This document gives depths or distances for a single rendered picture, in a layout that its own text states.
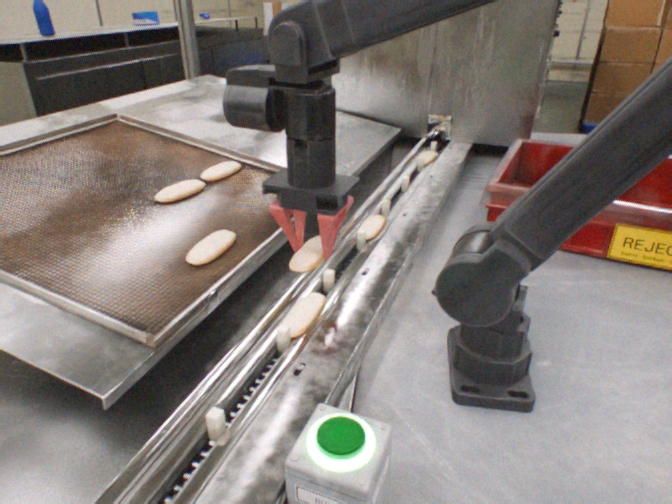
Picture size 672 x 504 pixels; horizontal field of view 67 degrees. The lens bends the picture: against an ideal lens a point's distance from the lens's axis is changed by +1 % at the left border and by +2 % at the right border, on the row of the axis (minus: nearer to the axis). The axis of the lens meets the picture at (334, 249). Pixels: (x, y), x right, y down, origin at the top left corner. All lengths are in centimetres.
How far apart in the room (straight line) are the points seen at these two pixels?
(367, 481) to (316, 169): 32
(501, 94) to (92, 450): 112
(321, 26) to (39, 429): 49
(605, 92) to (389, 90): 376
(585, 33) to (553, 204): 716
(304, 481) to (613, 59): 473
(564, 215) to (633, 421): 24
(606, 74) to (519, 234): 451
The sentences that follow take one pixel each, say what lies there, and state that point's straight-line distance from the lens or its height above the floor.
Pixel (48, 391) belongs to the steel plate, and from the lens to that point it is 67.
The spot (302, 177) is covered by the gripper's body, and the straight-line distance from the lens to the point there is 57.
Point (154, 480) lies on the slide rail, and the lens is 50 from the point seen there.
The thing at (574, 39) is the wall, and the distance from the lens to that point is 764.
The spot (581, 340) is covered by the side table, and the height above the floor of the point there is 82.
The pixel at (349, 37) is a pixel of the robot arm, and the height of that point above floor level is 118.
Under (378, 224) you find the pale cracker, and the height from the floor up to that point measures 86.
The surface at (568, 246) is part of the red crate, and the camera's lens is 93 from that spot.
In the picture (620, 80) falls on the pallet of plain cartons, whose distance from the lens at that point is 501.
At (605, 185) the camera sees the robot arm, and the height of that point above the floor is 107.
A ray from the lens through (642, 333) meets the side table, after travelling 78.
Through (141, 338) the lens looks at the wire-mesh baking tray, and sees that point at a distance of 57.
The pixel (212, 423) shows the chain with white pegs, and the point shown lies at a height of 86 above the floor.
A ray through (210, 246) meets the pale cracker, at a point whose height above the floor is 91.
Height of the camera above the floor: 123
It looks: 28 degrees down
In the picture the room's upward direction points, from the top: straight up
